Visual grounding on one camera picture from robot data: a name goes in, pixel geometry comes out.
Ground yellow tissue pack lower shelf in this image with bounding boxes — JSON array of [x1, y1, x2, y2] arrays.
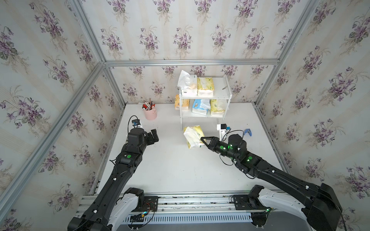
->
[[210, 99, 227, 116]]

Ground pink pen cup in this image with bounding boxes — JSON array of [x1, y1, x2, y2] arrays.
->
[[143, 107, 157, 121]]

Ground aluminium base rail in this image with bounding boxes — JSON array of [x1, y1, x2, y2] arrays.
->
[[73, 190, 319, 226]]

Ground blue tissue pack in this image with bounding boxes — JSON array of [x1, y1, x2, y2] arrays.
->
[[192, 99, 211, 115]]

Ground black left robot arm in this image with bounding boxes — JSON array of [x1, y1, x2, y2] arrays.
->
[[67, 128, 159, 231]]

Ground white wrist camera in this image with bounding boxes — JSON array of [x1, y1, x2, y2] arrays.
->
[[132, 119, 143, 129], [216, 124, 231, 141]]

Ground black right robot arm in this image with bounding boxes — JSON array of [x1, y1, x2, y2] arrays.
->
[[201, 134, 343, 231]]

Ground orange tissue pack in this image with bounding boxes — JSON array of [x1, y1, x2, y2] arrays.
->
[[174, 94, 190, 111]]

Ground red pens in cup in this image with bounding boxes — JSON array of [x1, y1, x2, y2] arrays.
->
[[141, 97, 155, 111]]

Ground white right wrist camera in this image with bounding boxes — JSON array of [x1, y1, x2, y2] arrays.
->
[[216, 124, 231, 141]]

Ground white tissue box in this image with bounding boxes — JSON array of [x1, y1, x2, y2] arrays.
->
[[177, 70, 198, 97]]

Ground white two-tier shelf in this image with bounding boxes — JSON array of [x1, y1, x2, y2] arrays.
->
[[178, 75, 232, 128]]

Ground yellow green tissue pack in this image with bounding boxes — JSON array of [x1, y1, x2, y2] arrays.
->
[[183, 126, 205, 149]]

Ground blue plastic clip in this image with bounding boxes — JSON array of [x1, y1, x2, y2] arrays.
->
[[244, 129, 252, 136]]

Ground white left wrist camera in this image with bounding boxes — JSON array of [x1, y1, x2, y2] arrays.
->
[[132, 119, 143, 129]]

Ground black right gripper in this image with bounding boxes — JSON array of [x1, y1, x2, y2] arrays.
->
[[200, 136, 241, 163]]

